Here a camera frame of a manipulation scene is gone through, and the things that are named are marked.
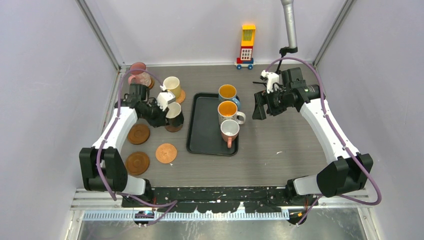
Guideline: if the aluminium rail frame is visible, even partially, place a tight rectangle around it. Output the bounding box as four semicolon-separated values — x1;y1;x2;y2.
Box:
69;188;373;222

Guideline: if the brown wooden saucer near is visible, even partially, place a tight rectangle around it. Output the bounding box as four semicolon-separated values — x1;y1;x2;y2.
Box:
125;151;150;176

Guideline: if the brown wooden saucer far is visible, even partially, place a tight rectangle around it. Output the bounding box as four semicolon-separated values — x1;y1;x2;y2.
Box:
148;80;155;90

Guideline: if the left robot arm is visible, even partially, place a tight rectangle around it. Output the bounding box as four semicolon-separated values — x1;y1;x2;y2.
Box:
79;83;176;207

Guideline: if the woven rattan coaster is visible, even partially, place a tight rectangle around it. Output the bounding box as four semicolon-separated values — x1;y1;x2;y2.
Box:
155;143;178;164
176;89;186;104

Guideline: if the yellow mug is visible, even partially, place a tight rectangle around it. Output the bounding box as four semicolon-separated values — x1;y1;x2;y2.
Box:
163;76;182;98

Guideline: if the grey metal pole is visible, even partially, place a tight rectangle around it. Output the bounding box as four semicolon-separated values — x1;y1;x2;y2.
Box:
281;0;298;49

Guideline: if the black white-inside mug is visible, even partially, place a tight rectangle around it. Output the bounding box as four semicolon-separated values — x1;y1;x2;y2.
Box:
165;102;184;127

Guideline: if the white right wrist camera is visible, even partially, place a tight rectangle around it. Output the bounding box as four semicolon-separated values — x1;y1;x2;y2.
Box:
260;70;280;94

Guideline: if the black plastic tray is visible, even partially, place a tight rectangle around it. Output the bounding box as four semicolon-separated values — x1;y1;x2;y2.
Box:
186;92;239;156

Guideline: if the dusty pink mug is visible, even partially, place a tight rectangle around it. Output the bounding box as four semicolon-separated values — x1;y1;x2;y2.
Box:
128;62;152;87

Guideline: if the dark walnut round coaster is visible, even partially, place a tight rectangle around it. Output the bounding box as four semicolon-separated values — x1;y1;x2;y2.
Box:
165;124;183;133

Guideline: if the brown wooden saucer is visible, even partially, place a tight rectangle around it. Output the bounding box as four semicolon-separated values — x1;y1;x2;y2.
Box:
148;80;155;90
127;123;151;145
125;151;150;176

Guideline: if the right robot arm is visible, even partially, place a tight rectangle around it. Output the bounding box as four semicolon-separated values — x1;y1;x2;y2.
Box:
252;67;374;205

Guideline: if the salmon pink mug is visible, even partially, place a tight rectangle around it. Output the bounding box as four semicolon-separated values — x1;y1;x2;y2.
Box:
220;119;240;149

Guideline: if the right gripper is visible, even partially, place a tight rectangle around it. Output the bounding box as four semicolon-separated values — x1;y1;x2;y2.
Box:
253;85;294;120

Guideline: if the blue orange-inside mug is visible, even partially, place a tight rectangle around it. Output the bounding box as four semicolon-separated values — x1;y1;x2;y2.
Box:
218;84;241;108

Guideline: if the white floral orange-inside mug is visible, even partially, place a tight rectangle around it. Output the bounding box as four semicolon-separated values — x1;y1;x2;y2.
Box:
217;100;247;125

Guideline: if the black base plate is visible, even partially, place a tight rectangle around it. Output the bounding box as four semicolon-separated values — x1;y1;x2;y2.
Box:
120;186;319;215

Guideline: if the black tripod stand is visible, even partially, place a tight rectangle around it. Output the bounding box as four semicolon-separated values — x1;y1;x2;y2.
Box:
253;46;298;88

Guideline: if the colourful toy block tower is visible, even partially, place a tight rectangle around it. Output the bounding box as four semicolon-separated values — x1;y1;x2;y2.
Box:
234;24;256;70

